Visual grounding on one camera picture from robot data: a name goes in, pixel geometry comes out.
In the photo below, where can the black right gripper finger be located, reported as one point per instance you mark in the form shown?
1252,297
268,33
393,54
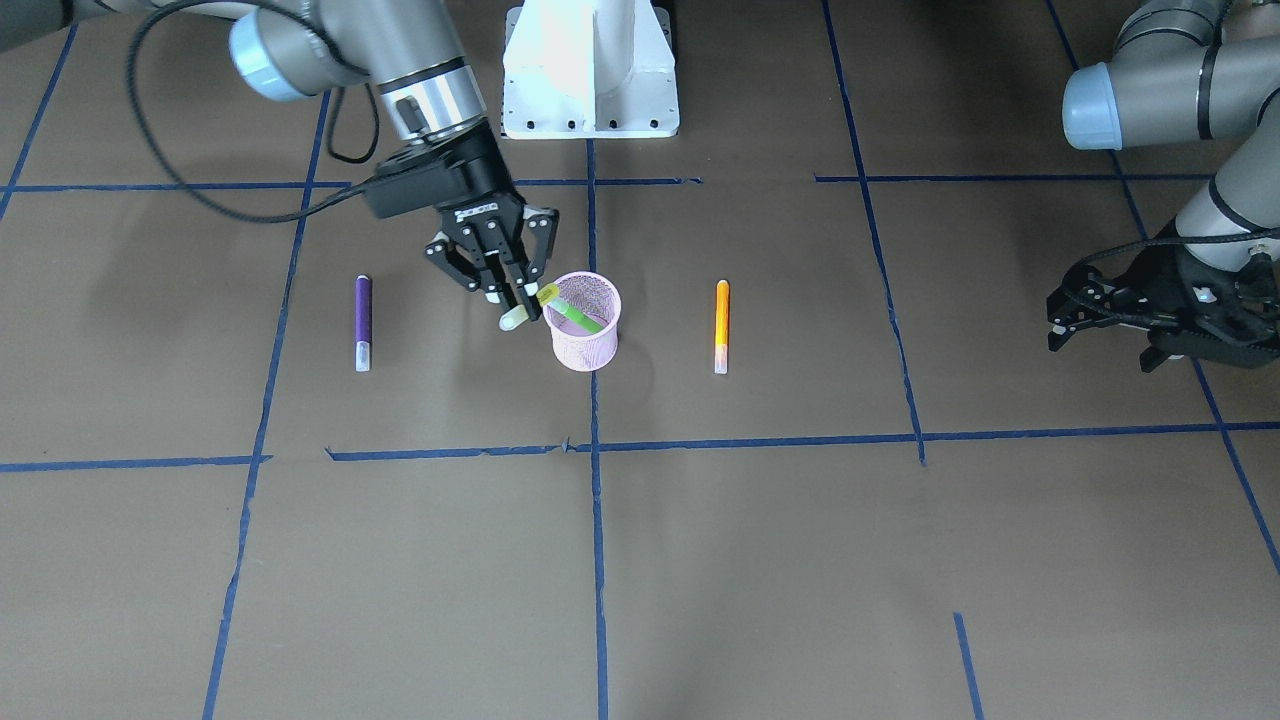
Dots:
538,237
477,269

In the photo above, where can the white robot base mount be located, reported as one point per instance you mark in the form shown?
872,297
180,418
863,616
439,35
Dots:
590,69

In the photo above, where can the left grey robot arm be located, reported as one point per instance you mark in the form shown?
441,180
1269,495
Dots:
1175,76

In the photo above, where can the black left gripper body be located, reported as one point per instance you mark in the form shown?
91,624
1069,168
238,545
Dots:
1093,304

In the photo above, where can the purple marker pen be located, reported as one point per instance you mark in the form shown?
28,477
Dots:
363,323

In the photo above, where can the orange marker pen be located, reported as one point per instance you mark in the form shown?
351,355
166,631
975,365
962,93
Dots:
721,338

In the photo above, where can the pink mesh pen holder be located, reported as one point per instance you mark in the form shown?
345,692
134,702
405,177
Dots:
599,298

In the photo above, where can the green marker pen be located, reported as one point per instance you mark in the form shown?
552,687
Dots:
550,296

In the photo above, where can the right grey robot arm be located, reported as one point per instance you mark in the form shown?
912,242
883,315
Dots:
410,59

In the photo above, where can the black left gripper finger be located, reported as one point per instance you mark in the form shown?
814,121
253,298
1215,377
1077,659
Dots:
1162,348
1085,299

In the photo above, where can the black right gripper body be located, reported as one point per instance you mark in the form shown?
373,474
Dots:
487,178

